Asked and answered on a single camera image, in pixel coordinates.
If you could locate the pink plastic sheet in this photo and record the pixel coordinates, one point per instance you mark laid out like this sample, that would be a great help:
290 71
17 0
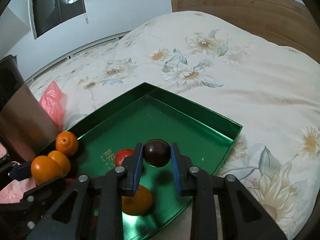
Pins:
53 101

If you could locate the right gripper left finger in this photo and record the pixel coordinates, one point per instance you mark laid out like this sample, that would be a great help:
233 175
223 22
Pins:
133 169

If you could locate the dark plum back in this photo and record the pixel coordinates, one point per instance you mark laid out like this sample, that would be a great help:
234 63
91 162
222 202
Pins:
156 152

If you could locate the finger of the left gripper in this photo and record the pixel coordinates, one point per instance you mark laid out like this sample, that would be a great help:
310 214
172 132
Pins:
21 172
47 192

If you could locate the large orange front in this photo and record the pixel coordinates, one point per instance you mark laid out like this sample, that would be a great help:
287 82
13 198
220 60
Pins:
62 160

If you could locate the small orange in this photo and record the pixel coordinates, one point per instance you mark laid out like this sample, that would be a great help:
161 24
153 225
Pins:
139 204

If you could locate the dark window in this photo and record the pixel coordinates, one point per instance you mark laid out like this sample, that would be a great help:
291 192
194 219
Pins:
47 14

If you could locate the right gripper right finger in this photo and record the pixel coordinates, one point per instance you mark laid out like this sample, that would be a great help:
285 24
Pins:
180 167

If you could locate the floral bed duvet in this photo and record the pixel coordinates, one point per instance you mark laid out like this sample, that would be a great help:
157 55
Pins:
272 91

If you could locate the orange back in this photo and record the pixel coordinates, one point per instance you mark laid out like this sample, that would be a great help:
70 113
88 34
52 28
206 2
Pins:
67 143

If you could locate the white bed frame rail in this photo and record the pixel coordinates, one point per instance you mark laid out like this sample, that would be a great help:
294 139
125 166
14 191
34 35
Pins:
70 55

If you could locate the large red apple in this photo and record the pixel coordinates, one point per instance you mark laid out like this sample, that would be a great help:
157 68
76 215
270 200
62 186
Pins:
121 155

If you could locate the wooden headboard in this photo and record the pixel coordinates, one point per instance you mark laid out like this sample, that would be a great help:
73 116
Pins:
283 22

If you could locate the black and copper canister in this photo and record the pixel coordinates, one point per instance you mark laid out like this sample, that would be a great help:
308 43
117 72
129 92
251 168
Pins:
26 128

